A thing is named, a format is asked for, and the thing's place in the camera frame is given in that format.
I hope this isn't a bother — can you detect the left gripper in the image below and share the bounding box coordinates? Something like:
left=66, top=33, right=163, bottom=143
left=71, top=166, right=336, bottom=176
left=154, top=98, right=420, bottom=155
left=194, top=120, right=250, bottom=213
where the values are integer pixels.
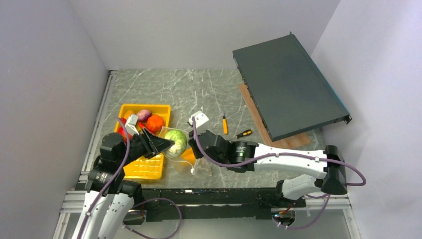
left=117, top=126, right=174, bottom=167

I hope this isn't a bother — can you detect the green cabbage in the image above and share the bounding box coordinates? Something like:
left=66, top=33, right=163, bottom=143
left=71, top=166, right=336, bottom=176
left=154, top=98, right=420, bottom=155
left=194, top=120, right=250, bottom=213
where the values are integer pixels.
left=164, top=129, right=188, bottom=159

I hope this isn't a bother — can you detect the clear dotted zip bag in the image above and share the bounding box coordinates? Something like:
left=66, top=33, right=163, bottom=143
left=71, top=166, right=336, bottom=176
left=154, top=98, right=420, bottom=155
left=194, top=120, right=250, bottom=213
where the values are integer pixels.
left=159, top=127, right=212, bottom=178

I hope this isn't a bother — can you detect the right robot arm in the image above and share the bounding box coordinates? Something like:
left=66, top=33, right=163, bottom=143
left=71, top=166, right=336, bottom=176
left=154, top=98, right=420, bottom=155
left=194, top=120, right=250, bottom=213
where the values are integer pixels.
left=188, top=130, right=347, bottom=207

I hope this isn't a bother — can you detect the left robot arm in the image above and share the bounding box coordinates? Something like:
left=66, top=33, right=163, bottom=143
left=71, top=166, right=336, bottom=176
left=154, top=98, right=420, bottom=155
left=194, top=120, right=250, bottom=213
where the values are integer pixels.
left=72, top=129, right=175, bottom=239

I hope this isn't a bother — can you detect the orange pumpkin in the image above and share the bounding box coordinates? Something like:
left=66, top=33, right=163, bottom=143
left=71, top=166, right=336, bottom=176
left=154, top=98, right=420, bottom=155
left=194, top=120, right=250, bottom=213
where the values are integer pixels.
left=146, top=115, right=165, bottom=133

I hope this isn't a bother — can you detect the small yellow screwdriver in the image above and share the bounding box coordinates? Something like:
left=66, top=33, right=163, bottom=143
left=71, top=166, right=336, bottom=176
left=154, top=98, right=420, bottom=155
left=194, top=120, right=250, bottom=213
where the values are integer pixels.
left=222, top=112, right=228, bottom=135

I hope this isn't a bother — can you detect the yellow plastic tray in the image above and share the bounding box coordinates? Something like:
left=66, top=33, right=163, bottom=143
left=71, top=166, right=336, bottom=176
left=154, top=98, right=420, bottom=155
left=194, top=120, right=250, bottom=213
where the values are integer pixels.
left=118, top=104, right=171, bottom=181

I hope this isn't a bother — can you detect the purple onion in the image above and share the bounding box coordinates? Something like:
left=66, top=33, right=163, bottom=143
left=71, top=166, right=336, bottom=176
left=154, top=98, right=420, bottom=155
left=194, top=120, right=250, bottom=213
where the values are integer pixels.
left=137, top=109, right=152, bottom=122

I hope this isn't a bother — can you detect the black yellow screwdriver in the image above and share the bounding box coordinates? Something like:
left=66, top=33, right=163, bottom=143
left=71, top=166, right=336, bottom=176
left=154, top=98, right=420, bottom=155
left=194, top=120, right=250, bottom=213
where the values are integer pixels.
left=235, top=129, right=253, bottom=138

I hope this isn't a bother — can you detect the red apple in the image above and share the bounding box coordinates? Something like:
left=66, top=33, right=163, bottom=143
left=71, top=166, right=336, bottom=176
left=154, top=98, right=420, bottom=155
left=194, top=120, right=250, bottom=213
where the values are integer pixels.
left=117, top=118, right=127, bottom=141

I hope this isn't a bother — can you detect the brown potato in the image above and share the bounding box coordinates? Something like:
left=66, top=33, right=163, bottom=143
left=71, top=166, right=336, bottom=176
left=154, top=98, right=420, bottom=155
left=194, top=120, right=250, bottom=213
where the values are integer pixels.
left=123, top=110, right=134, bottom=120

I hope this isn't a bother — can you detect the wooden cutting board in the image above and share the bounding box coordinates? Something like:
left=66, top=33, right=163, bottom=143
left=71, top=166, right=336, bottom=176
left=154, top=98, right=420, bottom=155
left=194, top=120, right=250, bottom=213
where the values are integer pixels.
left=238, top=83, right=311, bottom=149

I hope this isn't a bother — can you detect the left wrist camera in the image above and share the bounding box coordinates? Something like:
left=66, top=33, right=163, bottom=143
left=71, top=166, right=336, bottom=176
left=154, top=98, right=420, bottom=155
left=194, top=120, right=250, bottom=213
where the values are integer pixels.
left=125, top=114, right=139, bottom=136

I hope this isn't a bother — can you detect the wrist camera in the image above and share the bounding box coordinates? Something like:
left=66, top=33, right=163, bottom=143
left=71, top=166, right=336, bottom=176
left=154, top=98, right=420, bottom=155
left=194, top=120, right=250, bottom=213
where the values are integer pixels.
left=188, top=111, right=209, bottom=133
left=125, top=114, right=139, bottom=136

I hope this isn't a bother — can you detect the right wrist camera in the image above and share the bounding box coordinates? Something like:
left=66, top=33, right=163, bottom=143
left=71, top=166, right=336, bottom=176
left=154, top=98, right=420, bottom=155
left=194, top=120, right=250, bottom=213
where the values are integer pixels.
left=188, top=111, right=209, bottom=133

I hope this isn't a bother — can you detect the dark green network switch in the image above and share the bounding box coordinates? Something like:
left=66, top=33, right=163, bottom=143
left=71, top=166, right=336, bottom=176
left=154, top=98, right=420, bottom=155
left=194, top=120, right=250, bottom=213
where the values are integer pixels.
left=232, top=33, right=352, bottom=141

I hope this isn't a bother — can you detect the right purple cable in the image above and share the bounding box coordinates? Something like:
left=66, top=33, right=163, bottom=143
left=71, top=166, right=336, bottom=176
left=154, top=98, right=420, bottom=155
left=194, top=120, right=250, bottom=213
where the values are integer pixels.
left=192, top=119, right=367, bottom=231

